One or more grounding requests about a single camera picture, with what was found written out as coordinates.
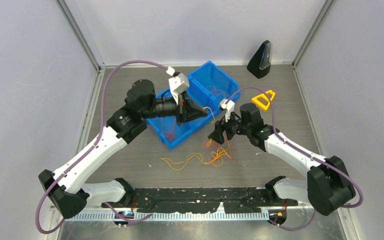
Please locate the yellow triangular plastic piece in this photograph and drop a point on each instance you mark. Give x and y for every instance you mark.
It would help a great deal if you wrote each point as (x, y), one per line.
(263, 100)

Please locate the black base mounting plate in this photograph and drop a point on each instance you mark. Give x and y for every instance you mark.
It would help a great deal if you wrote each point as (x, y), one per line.
(234, 200)

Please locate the blue three-compartment plastic bin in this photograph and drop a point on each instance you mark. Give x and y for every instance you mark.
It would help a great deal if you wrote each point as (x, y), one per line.
(209, 85)

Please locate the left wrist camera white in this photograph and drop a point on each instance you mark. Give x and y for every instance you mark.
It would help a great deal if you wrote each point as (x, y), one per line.
(178, 84)

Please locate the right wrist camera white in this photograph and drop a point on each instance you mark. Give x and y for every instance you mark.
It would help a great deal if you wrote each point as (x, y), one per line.
(227, 106)

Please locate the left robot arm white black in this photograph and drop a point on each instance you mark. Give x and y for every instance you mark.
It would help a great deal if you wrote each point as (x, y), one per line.
(66, 186)

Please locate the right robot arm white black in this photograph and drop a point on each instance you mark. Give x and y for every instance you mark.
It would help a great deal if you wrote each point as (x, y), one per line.
(327, 185)

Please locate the black wedge-shaped stand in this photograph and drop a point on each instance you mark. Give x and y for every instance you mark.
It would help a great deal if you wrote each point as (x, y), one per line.
(260, 63)

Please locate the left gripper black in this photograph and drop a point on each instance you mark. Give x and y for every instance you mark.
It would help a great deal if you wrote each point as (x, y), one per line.
(187, 110)

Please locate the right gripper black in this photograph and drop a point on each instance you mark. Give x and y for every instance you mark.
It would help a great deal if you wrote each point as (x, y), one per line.
(217, 136)

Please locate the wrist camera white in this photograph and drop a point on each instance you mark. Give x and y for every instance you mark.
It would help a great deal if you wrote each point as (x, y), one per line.
(178, 84)
(227, 106)

